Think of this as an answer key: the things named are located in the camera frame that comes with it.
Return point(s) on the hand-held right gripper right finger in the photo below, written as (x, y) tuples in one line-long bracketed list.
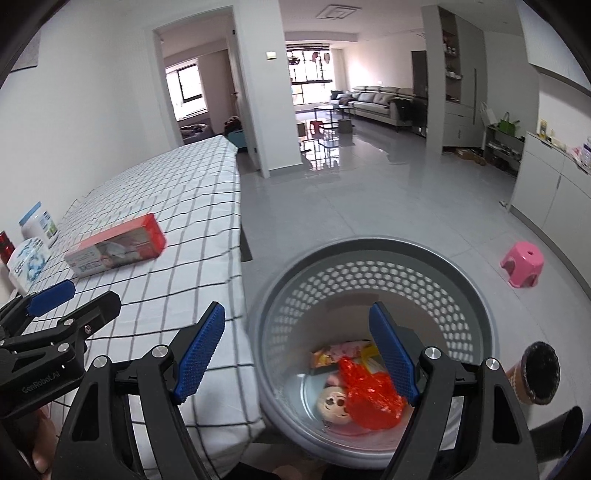
[(392, 355)]

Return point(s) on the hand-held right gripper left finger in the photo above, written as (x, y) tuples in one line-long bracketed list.
[(198, 355)]

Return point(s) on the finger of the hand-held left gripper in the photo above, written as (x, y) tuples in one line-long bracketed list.
[(51, 295), (92, 314)]

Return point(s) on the pink stick wrapper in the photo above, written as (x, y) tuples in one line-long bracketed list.
[(346, 350)]

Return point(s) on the red plastic bag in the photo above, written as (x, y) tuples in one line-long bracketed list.
[(369, 397)]

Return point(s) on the round cartoon face packet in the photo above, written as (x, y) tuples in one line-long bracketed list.
[(334, 406)]

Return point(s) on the grey perforated waste basket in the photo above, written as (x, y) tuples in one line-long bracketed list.
[(323, 286)]

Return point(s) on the person's left hand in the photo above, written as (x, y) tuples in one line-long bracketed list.
[(41, 438)]

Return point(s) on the white blue tissue pack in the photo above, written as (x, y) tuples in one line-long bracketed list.
[(27, 263)]

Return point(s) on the red metal bottle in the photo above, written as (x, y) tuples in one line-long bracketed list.
[(5, 247)]

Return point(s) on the white jar blue lid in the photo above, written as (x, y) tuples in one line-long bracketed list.
[(39, 224)]

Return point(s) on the long red carton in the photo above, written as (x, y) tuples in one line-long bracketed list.
[(115, 244)]

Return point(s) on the checked white tablecloth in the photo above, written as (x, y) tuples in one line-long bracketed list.
[(184, 194)]

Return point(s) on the pink plastic stool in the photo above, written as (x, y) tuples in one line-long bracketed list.
[(521, 263)]

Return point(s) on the white counter cabinet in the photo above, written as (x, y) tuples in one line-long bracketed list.
[(545, 194)]

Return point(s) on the shoe rack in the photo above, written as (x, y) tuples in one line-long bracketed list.
[(503, 152)]

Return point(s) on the black jacket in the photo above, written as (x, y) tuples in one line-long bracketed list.
[(411, 115)]

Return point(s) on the bedroom window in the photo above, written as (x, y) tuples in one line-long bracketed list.
[(191, 87)]

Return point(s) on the white shelf cabinet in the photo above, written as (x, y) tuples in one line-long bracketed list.
[(461, 115)]

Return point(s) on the dark coffee table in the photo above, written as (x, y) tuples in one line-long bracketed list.
[(332, 110)]

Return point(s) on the grey sofa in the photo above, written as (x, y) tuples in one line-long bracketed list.
[(378, 99)]

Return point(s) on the green bag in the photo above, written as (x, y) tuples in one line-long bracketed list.
[(508, 125)]

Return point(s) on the white paper bag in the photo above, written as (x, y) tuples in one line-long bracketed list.
[(488, 115)]

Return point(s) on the balcony window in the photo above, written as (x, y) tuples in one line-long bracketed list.
[(309, 74)]

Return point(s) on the square ceiling light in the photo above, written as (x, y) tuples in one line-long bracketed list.
[(338, 11)]

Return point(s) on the grey wall picture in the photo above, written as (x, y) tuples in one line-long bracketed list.
[(25, 57)]

